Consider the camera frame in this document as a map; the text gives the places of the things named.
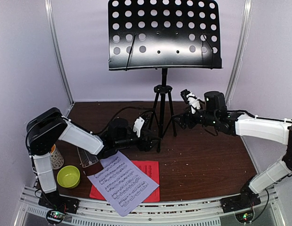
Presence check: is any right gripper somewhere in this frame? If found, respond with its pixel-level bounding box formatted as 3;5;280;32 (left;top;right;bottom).
172;105;218;129

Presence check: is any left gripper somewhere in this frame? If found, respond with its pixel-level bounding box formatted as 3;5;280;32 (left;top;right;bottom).
115;129;161;152

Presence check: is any red sheet music page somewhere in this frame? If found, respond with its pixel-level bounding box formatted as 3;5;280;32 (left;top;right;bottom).
89;160;161;202

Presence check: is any black music stand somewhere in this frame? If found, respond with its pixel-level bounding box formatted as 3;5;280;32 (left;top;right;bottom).
108;0;222;145

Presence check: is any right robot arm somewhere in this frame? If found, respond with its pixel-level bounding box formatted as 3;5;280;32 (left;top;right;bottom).
175;89;292;208

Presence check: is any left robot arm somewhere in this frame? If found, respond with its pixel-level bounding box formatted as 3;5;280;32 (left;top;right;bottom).
25;107;161;209

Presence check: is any white sheet music page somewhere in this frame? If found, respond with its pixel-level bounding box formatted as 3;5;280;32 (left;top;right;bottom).
87;151;159;217

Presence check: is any wooden metronome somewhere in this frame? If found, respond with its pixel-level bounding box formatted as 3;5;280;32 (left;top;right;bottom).
77;147;104;176

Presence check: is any green bowl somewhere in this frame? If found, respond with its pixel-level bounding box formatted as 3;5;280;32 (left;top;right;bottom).
57;165;81;189

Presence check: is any patterned mug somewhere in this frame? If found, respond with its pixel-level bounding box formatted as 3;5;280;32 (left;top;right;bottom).
50;145;64;170

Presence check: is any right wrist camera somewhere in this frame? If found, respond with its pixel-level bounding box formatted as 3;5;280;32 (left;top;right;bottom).
180;89;201;114

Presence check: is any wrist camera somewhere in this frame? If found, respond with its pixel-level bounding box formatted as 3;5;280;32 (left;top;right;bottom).
180;89;201;114
132;114;150;138

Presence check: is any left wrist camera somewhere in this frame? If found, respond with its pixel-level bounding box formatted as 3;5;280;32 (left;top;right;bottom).
132;114;150;138

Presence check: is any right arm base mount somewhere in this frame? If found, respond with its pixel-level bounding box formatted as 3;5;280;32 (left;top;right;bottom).
220;193;261;224

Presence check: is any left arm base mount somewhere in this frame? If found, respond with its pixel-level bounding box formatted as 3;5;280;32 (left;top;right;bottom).
38;191;80;225

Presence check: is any right aluminium frame post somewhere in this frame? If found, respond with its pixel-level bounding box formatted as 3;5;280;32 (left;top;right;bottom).
225;0;253;107

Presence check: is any aluminium frame post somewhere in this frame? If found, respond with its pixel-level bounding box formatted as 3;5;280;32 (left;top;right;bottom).
44;0;74;105
225;0;253;107

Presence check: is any front aluminium rail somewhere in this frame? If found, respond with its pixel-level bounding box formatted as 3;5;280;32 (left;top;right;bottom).
13;186;287;226

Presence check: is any left aluminium frame post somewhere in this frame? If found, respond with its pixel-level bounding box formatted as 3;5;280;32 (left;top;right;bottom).
44;0;74;105

